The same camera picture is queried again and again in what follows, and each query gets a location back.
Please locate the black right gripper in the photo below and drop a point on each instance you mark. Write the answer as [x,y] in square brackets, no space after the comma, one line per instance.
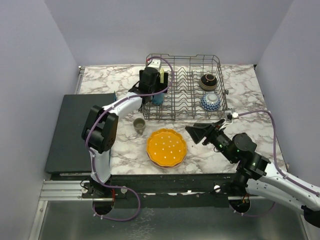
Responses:
[198,130]

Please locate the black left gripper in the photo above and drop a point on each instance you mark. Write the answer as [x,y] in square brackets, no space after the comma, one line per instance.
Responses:
[161,86]

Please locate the pale yellow mug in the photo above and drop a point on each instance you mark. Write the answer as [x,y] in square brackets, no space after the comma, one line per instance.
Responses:
[163,76]

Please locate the blue mug white inside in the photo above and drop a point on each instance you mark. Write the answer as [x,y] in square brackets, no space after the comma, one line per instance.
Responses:
[158,99]

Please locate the orange polka dot plate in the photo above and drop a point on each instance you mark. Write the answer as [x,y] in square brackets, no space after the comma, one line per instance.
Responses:
[166,147]

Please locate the orange blue patterned bowl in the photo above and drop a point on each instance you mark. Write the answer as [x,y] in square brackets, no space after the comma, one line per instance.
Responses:
[210,102]

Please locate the grey wire dish rack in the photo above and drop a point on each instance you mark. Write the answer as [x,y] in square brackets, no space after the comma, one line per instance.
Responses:
[183,99]

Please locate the small grey cup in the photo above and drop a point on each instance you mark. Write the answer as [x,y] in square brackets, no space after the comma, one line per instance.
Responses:
[139,125]

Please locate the dark brown bowl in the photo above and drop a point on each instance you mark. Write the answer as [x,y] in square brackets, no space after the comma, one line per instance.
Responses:
[208,82]

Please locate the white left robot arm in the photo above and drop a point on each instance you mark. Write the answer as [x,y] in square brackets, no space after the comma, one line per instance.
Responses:
[100,129]

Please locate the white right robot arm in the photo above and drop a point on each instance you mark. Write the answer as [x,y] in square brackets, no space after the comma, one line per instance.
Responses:
[256,174]

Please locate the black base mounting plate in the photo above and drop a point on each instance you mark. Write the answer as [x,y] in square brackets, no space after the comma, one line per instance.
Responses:
[165,191]

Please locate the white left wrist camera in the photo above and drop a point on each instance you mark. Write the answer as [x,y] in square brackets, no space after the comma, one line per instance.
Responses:
[154,63]

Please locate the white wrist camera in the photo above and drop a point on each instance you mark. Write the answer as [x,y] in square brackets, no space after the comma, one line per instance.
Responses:
[230,115]
[154,63]

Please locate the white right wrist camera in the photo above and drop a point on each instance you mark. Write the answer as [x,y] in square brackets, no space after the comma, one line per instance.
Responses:
[230,115]

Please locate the dark network switch box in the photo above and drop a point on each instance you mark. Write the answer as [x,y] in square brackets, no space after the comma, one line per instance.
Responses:
[67,153]

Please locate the aluminium rail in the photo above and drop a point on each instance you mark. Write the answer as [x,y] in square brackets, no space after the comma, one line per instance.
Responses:
[71,190]

